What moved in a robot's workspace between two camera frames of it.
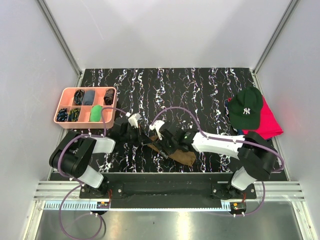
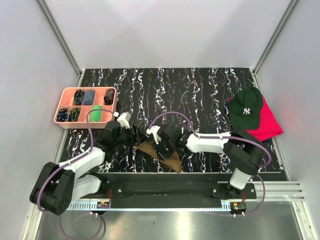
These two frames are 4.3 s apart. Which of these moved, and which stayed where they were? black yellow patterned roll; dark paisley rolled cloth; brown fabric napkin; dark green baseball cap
Moved: brown fabric napkin
Stayed: dark green baseball cap; dark paisley rolled cloth; black yellow patterned roll
